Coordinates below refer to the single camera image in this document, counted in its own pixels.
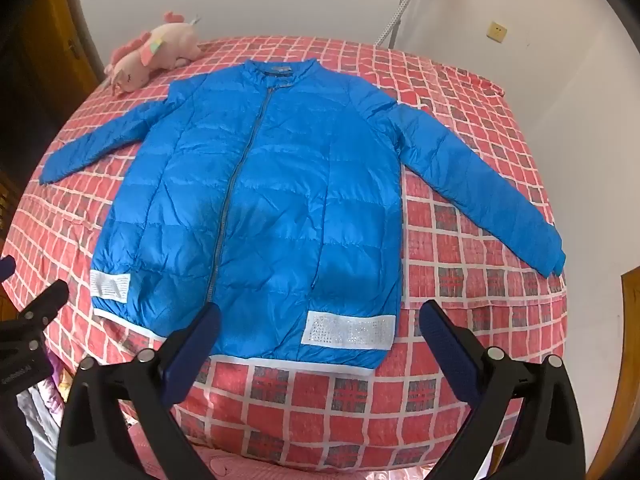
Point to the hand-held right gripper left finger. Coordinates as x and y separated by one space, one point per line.
192 345

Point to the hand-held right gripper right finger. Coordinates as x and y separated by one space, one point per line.
447 345

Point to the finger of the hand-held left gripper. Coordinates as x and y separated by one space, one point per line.
47 300
6 266

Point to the blue puffer jacket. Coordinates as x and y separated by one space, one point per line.
300 185

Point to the bed with red checked sheet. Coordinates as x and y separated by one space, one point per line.
475 160

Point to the wooden furniture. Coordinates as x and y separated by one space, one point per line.
631 305

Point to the wooden door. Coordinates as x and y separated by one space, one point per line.
45 60

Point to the pink plush toy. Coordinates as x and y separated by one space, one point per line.
150 50

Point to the yellowed wall socket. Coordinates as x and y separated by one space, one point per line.
496 31

